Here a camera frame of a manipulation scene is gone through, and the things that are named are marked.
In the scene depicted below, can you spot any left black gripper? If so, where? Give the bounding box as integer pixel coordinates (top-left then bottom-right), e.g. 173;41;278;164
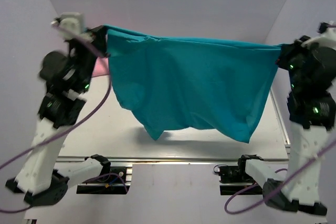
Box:
70;25;113;91

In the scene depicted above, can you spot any pink folded t shirt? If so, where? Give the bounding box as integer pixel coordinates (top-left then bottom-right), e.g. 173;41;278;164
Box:
92;58;109;78

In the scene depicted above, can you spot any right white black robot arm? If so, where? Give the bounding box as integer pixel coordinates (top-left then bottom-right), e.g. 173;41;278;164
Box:
237;28;335;216

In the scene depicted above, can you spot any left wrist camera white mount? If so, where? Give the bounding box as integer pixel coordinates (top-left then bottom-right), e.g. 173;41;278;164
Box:
51;12;86;40

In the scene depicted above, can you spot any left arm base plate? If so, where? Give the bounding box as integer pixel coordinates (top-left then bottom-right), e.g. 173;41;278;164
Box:
76;163;132;195

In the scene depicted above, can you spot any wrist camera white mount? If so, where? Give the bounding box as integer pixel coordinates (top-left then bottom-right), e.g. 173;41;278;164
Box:
301;21;335;49
51;12;86;40

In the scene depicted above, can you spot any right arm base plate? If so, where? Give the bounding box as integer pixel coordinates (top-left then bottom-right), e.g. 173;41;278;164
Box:
213;164;262;196

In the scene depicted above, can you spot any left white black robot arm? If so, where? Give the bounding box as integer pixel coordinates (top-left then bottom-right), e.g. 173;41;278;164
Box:
6;26;111;208

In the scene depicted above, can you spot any teal t shirt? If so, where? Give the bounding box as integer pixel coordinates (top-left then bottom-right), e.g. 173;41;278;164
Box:
107;26;280;143

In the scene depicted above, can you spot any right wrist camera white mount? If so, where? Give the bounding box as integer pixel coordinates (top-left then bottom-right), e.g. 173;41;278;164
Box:
301;21;335;49

